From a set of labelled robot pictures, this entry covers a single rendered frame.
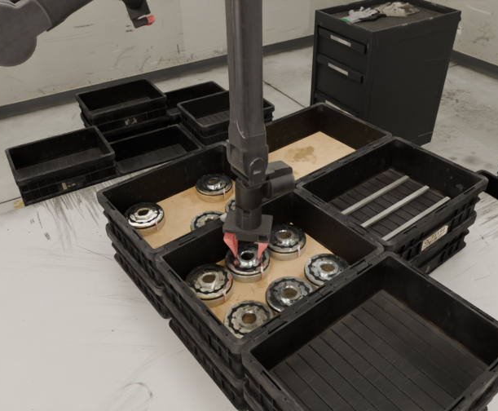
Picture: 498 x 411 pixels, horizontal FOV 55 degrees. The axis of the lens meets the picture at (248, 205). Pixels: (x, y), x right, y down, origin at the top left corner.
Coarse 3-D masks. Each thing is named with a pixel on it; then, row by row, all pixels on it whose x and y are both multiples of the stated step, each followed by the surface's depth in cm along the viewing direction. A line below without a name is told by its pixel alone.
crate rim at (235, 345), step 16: (288, 192) 118; (320, 208) 112; (192, 240) 104; (368, 240) 103; (160, 256) 101; (368, 256) 99; (352, 272) 96; (176, 288) 96; (320, 288) 93; (192, 304) 91; (304, 304) 89; (208, 320) 88; (272, 320) 87; (224, 336) 84; (256, 336) 84; (240, 352) 84
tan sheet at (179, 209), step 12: (180, 192) 136; (192, 192) 136; (168, 204) 132; (180, 204) 132; (192, 204) 131; (204, 204) 131; (216, 204) 131; (168, 216) 127; (180, 216) 127; (192, 216) 127; (168, 228) 123; (180, 228) 123; (156, 240) 120; (168, 240) 120
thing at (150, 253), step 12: (216, 144) 137; (192, 156) 133; (156, 168) 128; (132, 180) 124; (96, 192) 120; (120, 216) 112; (132, 228) 108; (204, 228) 107; (132, 240) 108; (144, 240) 105; (180, 240) 105; (144, 252) 104; (156, 252) 102
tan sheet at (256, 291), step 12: (312, 240) 118; (312, 252) 115; (324, 252) 115; (276, 264) 112; (288, 264) 112; (300, 264) 112; (276, 276) 109; (300, 276) 109; (240, 288) 106; (252, 288) 106; (264, 288) 106; (228, 300) 104; (240, 300) 103; (264, 300) 103; (216, 312) 101
